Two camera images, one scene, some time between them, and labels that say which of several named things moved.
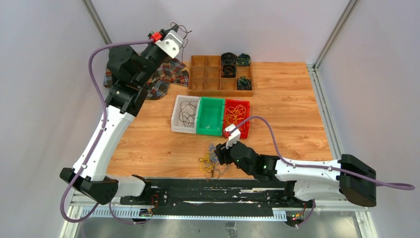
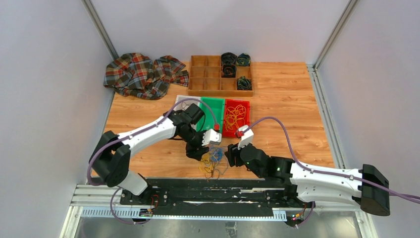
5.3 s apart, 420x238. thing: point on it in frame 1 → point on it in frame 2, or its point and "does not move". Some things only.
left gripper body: (151, 60) → (192, 146)
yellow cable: (235, 116) does not move
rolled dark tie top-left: (228, 58) does not move
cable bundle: (210, 164) does not move
